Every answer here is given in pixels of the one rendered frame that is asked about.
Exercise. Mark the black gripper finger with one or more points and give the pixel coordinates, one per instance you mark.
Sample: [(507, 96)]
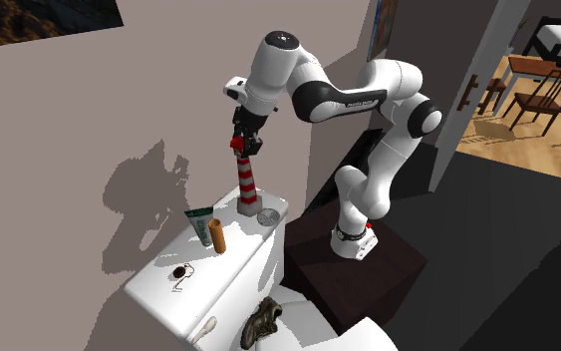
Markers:
[(253, 145)]

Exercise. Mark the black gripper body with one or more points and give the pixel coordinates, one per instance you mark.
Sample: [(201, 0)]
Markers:
[(249, 118)]

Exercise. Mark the red white striped lighthouse figure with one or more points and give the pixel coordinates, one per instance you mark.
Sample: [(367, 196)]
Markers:
[(247, 182)]

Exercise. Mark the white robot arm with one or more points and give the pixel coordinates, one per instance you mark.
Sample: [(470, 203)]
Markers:
[(382, 160)]

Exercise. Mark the grey round mesh strainer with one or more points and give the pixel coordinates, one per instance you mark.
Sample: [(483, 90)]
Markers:
[(268, 217)]

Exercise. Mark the green white tube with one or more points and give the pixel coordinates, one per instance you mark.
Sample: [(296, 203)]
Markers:
[(202, 224)]

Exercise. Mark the orange cylinder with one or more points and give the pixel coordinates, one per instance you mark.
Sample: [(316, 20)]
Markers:
[(217, 236)]

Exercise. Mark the white toilet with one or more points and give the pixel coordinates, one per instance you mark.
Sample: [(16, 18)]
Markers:
[(231, 272)]

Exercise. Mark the dark robot stand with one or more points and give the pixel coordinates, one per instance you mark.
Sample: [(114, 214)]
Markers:
[(357, 282)]

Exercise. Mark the brown shoe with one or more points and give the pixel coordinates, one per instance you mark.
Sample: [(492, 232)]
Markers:
[(259, 323)]

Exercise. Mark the brown wooden chair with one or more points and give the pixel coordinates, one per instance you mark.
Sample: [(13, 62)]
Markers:
[(542, 99), (491, 92)]

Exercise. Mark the brown wooden table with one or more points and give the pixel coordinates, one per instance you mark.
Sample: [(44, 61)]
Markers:
[(547, 69)]

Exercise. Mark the colourful wall picture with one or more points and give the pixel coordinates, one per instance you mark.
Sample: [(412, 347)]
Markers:
[(382, 27)]

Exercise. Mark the landscape wall picture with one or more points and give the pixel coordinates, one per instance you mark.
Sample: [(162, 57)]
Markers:
[(32, 17)]

